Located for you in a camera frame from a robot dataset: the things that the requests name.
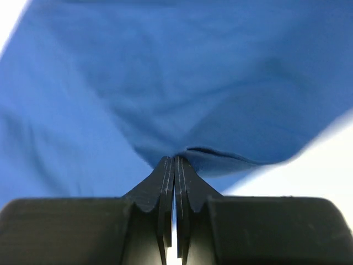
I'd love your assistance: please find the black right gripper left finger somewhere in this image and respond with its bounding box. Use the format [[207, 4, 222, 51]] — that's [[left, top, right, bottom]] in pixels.
[[1, 157, 174, 264]]

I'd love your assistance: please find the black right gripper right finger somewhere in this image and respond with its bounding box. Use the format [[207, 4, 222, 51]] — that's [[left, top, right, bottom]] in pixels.
[[174, 156, 352, 264]]

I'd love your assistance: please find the blue surgical drape cloth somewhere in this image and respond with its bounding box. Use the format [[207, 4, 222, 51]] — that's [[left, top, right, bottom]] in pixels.
[[1, 1, 352, 205]]

